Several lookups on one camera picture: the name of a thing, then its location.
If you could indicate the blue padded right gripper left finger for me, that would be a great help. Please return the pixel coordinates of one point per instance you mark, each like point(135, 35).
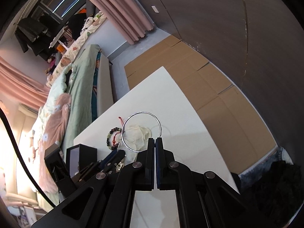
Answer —
point(106, 200)

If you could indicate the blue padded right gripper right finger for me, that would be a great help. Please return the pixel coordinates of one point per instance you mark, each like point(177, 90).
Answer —
point(203, 199)

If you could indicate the black jewelry box white interior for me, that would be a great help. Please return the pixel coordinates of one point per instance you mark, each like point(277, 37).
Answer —
point(78, 157)

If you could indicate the pink duck pattern blanket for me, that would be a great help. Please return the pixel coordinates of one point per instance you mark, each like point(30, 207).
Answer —
point(51, 139)

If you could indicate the cream fabric pouch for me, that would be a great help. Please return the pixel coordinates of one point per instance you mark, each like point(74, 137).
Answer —
point(136, 138)

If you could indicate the flattened brown cardboard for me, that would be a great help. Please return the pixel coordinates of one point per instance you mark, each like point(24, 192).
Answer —
point(236, 128)

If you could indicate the green bed sheet mattress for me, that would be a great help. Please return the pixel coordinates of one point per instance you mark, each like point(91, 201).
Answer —
point(80, 89)

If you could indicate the pink curtain left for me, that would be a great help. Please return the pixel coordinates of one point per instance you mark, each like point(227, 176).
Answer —
point(21, 87)

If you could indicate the pink curtain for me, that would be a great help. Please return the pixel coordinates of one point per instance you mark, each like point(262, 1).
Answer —
point(21, 87)
point(127, 17)

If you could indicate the white side table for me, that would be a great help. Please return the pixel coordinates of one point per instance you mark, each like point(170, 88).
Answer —
point(158, 104)

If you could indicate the small white folding table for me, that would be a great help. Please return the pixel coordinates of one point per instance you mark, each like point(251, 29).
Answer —
point(57, 39)

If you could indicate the hanging dark clothes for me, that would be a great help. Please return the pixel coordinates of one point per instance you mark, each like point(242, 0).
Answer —
point(32, 34)

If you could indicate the pink curtain right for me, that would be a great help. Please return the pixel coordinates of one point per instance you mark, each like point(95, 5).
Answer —
point(127, 17)

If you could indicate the window with dark frame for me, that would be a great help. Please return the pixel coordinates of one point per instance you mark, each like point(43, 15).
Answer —
point(59, 10)

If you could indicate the dark wood wall panel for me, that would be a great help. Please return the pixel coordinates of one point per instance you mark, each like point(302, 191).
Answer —
point(257, 44)

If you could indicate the white wall socket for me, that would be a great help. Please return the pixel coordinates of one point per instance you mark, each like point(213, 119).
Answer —
point(155, 9)

